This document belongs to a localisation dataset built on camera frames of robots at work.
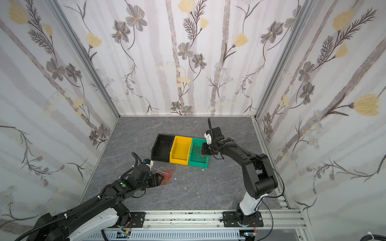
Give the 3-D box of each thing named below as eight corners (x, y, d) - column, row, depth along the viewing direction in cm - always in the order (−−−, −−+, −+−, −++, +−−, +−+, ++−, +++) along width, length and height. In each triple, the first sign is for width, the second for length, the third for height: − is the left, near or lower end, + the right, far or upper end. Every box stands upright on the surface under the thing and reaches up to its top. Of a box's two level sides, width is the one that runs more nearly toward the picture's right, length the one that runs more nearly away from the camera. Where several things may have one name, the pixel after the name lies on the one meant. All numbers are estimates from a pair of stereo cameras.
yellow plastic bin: (169, 164, 96) (167, 158, 90) (175, 141, 107) (174, 135, 102) (188, 166, 95) (187, 161, 89) (192, 143, 107) (192, 137, 101)
